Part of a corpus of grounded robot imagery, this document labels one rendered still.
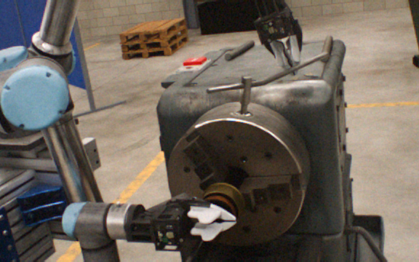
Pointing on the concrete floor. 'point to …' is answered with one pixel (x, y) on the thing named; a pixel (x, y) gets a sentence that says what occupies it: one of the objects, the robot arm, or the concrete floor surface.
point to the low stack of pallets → (153, 38)
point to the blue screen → (25, 10)
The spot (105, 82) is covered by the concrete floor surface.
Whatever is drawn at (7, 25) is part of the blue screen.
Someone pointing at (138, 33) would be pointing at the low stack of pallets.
